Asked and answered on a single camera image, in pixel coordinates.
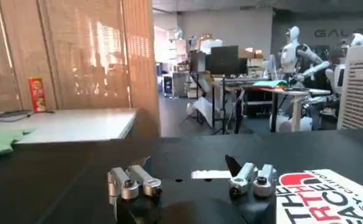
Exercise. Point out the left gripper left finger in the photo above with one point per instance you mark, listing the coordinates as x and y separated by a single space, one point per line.
132 182

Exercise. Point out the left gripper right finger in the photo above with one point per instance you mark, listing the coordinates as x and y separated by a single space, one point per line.
251 179

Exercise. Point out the white tape strip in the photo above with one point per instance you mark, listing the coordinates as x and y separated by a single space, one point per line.
211 174

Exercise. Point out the white side table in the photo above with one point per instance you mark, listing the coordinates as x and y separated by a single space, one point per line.
74 123

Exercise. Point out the white leaning panel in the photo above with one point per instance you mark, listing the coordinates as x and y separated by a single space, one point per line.
204 109

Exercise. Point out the black-legged desk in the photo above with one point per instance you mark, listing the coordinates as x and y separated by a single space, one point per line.
226 91

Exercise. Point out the white-legged work table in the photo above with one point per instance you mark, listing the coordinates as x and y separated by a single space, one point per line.
293 97

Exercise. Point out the stack of coloured clothes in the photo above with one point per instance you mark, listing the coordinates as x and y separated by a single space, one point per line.
271 83

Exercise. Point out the shelf with cardboard boxes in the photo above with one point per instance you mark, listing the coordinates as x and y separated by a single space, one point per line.
251 58

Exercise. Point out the black computer monitor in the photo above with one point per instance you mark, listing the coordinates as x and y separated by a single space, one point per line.
224 60

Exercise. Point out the white humanoid robot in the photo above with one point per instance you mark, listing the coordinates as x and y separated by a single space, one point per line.
296 58
351 48

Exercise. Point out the red snack box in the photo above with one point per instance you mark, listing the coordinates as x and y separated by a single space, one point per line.
37 94

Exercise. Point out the green cloth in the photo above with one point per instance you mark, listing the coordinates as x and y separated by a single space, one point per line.
0 141

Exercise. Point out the white slatted chair back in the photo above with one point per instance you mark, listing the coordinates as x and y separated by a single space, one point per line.
357 88

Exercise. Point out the beige window blind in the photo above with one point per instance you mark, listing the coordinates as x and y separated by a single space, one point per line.
68 54

